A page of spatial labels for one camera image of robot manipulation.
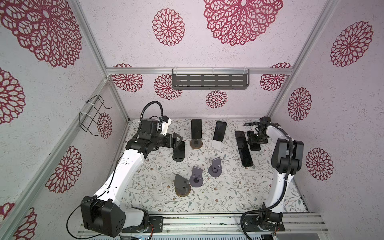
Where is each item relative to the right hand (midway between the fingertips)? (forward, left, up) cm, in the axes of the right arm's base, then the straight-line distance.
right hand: (256, 138), depth 103 cm
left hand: (-19, +51, +21) cm, 59 cm away
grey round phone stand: (-30, +40, 0) cm, 51 cm away
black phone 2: (-8, +53, -6) cm, 54 cm away
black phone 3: (-1, +41, +10) cm, 42 cm away
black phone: (-6, +2, -1) cm, 6 cm away
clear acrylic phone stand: (-4, +27, -2) cm, 28 cm away
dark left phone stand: (-15, +52, -2) cm, 55 cm away
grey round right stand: (-24, +29, +1) cm, 38 cm away
